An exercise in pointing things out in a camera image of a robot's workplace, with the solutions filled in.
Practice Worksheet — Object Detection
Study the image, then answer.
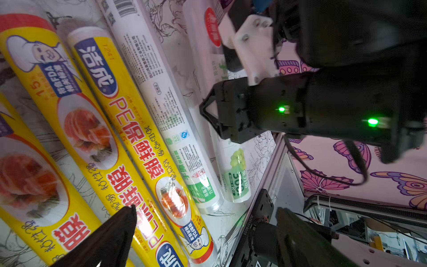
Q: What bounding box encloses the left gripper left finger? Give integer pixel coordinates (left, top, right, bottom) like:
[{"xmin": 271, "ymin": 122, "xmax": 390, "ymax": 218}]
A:
[{"xmin": 53, "ymin": 205, "xmax": 137, "ymax": 267}]

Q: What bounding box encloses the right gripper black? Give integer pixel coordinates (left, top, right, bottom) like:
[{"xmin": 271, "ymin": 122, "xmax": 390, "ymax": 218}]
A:
[{"xmin": 199, "ymin": 76, "xmax": 309, "ymax": 144}]

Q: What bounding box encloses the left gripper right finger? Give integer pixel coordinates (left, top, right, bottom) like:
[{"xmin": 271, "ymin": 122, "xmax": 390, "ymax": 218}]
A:
[{"xmin": 276, "ymin": 208, "xmax": 356, "ymax": 267}]

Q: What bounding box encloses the white red-label wrap roll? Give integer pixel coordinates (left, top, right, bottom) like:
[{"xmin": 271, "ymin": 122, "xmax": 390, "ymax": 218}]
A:
[{"xmin": 183, "ymin": 1, "xmax": 251, "ymax": 203}]

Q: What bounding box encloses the white green plastic wrap roll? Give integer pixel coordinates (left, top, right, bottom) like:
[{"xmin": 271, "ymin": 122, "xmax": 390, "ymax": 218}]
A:
[{"xmin": 98, "ymin": 1, "xmax": 224, "ymax": 214}]

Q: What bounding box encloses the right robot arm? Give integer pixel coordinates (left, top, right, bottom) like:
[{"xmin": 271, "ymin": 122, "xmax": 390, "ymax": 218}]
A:
[{"xmin": 200, "ymin": 1, "xmax": 427, "ymax": 164}]

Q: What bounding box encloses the yellow plastic wrap roll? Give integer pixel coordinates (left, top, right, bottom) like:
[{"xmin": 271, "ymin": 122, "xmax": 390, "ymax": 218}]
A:
[
  {"xmin": 1, "ymin": 11, "xmax": 189, "ymax": 267},
  {"xmin": 67, "ymin": 26, "xmax": 218, "ymax": 267},
  {"xmin": 0, "ymin": 93, "xmax": 134, "ymax": 267}
]

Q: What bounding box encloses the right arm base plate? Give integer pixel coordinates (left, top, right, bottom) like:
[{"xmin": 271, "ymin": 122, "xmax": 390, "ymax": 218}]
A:
[{"xmin": 230, "ymin": 188, "xmax": 334, "ymax": 267}]

